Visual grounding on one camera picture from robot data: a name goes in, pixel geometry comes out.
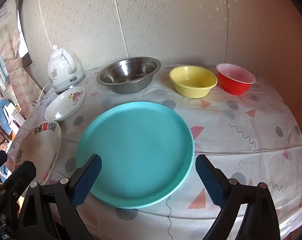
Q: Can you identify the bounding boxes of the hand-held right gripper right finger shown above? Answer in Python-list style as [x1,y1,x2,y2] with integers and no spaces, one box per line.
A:
[195,154,281,240]

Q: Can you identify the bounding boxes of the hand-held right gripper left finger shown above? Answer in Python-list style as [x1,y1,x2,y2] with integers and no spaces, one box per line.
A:
[16,154,103,240]

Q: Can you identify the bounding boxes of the large white dragon-print plate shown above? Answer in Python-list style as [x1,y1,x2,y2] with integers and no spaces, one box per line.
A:
[10,120,62,184]

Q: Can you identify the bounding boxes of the teal plate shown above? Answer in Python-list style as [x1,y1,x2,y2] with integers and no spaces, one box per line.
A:
[76,102,195,209]

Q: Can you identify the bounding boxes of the small white floral plate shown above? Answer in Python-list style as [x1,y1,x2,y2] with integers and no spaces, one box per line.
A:
[45,86,86,122]

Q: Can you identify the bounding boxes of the red plastic bowl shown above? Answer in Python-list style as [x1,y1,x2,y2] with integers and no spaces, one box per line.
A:
[216,63,256,96]

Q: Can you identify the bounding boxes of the yellow plastic bowl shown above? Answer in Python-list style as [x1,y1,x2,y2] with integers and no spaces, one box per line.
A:
[169,66,218,98]

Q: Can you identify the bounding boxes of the stainless steel bowl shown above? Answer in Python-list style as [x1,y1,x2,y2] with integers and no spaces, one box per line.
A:
[96,57,162,95]

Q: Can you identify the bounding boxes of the blue padded seat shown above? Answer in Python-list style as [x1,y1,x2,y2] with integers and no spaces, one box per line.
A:
[0,99,13,135]

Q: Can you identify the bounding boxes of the white patterned tablecloth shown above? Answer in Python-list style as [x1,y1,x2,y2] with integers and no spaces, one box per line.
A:
[6,64,302,240]

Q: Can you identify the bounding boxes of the pink patterned curtain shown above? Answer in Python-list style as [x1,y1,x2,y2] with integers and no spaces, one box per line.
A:
[0,7,45,120]

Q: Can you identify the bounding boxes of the white ceramic electric kettle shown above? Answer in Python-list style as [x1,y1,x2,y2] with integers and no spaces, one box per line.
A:
[46,44,86,92]

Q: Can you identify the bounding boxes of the white kettle power cord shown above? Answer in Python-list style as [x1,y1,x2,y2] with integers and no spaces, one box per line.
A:
[31,81,58,109]

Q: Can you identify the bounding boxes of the white wall cable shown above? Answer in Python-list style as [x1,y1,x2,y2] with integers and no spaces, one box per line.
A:
[40,10,54,49]

